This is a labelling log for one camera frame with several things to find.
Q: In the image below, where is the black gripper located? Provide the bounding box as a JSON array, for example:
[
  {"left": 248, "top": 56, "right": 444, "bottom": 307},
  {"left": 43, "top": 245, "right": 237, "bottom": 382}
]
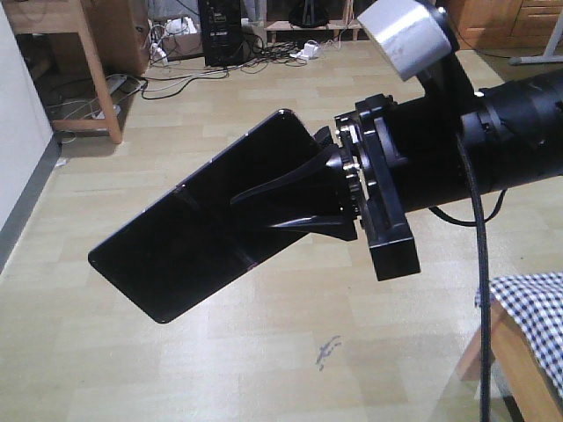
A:
[{"left": 230, "top": 94, "right": 470, "bottom": 280}]

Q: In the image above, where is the black foldable phone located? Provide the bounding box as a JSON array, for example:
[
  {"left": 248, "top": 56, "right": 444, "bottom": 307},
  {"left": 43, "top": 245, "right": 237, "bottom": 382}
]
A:
[{"left": 88, "top": 109, "right": 333, "bottom": 324}]

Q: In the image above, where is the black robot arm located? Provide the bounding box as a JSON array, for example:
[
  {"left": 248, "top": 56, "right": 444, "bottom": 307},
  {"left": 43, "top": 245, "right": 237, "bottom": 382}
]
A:
[{"left": 230, "top": 71, "right": 562, "bottom": 280}]

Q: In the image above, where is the white power strip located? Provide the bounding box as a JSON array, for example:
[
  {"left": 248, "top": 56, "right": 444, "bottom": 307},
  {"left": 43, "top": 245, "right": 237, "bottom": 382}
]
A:
[{"left": 289, "top": 40, "right": 321, "bottom": 61}]

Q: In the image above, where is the black computer tower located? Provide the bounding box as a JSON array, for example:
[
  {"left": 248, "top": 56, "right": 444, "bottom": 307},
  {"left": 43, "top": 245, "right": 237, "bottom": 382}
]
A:
[{"left": 198, "top": 0, "right": 245, "bottom": 67}]

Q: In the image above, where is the cardboard box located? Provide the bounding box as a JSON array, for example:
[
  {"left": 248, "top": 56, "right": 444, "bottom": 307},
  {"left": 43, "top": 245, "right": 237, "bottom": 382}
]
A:
[{"left": 162, "top": 17, "right": 203, "bottom": 61}]

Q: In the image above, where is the checkered folded quilt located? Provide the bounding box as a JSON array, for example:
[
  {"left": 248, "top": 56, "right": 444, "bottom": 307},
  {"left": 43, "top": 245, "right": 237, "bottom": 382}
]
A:
[{"left": 488, "top": 272, "right": 562, "bottom": 394}]

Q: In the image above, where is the wooden wardrobe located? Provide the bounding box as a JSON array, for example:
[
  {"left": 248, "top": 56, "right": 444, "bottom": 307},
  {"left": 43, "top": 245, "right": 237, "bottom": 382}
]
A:
[{"left": 436, "top": 0, "right": 562, "bottom": 49}]

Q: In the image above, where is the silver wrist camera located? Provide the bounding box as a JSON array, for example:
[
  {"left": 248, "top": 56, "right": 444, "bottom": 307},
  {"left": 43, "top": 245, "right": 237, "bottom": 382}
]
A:
[{"left": 357, "top": 0, "right": 459, "bottom": 81}]

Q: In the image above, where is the black camera cable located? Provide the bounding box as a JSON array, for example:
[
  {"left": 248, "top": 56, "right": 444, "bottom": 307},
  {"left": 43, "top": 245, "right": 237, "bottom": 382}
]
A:
[{"left": 428, "top": 131, "right": 507, "bottom": 422}]

